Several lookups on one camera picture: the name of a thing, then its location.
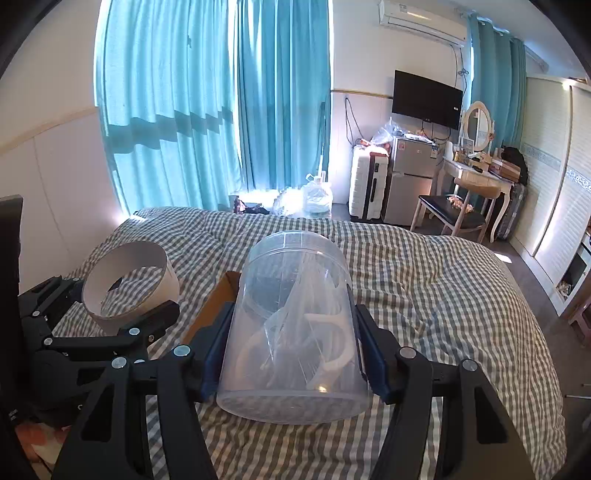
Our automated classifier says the brown cardboard box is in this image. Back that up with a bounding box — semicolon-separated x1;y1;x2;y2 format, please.
181;271;240;344

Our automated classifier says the white dressing table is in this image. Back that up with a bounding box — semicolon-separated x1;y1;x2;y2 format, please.
435;159;514;243

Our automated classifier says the oval vanity mirror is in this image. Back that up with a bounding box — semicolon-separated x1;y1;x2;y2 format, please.
460;101;494;152

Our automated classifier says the white air conditioner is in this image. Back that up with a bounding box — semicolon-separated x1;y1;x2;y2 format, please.
378;1;468;47

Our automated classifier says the middle turquoise curtain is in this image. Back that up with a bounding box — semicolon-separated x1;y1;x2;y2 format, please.
235;1;332;191

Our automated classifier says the pink plastic stool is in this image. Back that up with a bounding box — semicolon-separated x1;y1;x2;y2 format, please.
568;299;591;348

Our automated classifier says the white sliding wardrobe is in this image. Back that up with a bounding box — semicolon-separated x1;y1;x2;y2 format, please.
510;76;590;318

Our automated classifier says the black wall television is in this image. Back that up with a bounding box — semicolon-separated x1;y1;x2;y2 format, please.
392;70;464;130

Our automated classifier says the clear plastic jar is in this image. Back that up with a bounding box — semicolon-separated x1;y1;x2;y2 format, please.
216;231;370;425

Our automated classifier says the right turquoise curtain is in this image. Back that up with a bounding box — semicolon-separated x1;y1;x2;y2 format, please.
468;13;527;149

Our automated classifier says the turquoise curtain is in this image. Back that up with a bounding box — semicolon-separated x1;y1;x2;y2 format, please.
94;1;242;213
468;13;527;149
235;1;332;191

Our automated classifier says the silver mini fridge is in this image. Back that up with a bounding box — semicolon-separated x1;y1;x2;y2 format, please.
382;137;437;226

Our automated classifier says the dark grey suitcase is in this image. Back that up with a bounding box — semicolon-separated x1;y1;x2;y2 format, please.
495;184;528;240

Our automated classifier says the black seat wooden chair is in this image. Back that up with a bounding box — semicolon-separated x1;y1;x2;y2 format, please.
410;178;501;243

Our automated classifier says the white suitcase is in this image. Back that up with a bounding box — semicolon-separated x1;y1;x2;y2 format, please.
348;145;389;221

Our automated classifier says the black backpack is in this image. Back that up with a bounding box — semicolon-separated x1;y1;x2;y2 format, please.
501;146;529;186

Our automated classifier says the clear water jug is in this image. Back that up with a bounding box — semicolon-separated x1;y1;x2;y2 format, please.
301;171;334;218

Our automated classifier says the left turquoise curtain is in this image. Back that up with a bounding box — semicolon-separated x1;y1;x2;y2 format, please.
94;1;242;213

